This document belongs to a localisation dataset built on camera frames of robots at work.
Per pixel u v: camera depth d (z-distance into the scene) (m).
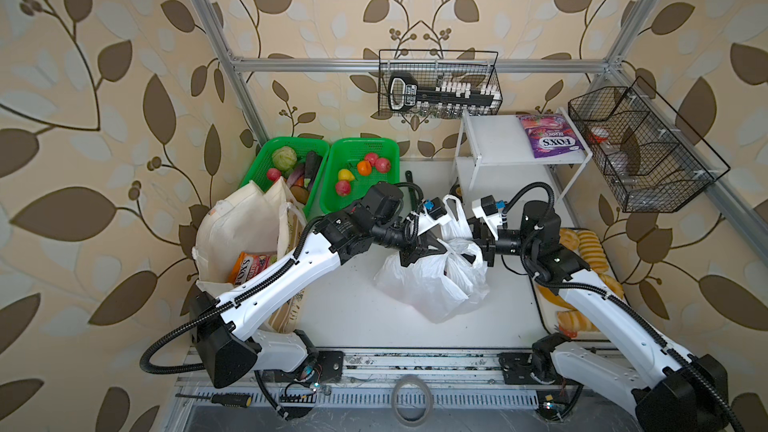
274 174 1.12
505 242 0.62
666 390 0.38
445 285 0.62
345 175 1.12
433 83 0.79
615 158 0.71
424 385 0.71
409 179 1.15
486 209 0.60
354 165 1.15
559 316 0.80
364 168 1.12
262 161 1.12
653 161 0.72
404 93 0.84
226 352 0.38
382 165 1.12
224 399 0.69
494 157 0.75
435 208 0.55
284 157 1.12
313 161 1.12
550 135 0.77
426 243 0.58
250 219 0.79
